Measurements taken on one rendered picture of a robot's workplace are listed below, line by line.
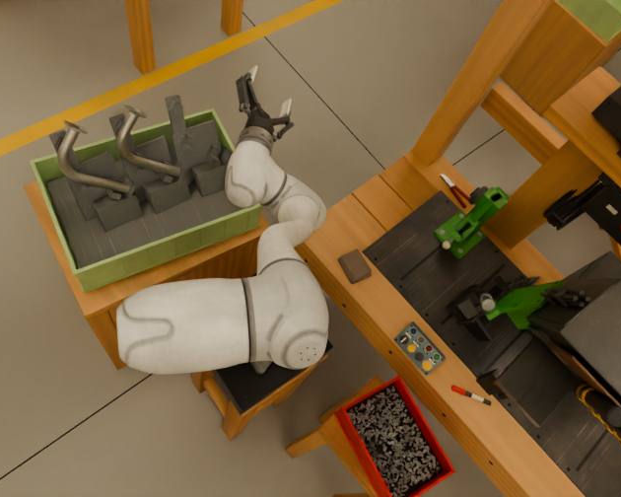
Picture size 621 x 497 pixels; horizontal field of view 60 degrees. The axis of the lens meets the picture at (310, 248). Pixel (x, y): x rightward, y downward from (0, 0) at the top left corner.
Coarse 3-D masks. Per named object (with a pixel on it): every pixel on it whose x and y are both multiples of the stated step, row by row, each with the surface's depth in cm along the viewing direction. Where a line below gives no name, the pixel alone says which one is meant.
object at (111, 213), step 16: (96, 160) 166; (112, 160) 169; (96, 176) 168; (112, 176) 172; (80, 192) 169; (96, 192) 172; (96, 208) 170; (112, 208) 172; (128, 208) 175; (112, 224) 175
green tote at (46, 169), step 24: (192, 120) 189; (216, 120) 188; (96, 144) 175; (168, 144) 194; (48, 168) 174; (48, 192) 183; (240, 216) 177; (168, 240) 166; (192, 240) 176; (216, 240) 185; (72, 264) 158; (96, 264) 159; (120, 264) 166; (144, 264) 175; (96, 288) 173
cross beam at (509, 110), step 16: (496, 96) 176; (512, 96) 175; (496, 112) 180; (512, 112) 175; (528, 112) 174; (512, 128) 178; (528, 128) 173; (544, 128) 172; (528, 144) 177; (544, 144) 172; (560, 144) 171; (544, 160) 176
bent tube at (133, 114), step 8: (128, 112) 158; (136, 112) 157; (128, 120) 158; (120, 128) 159; (128, 128) 159; (120, 136) 159; (120, 144) 161; (120, 152) 162; (128, 152) 163; (128, 160) 165; (136, 160) 166; (144, 160) 168; (152, 160) 172; (152, 168) 171; (160, 168) 173; (168, 168) 175; (176, 168) 177; (176, 176) 178
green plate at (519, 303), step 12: (528, 288) 161; (540, 288) 155; (504, 300) 165; (516, 300) 159; (528, 300) 152; (540, 300) 147; (504, 312) 159; (516, 312) 157; (528, 312) 153; (516, 324) 160; (528, 324) 156
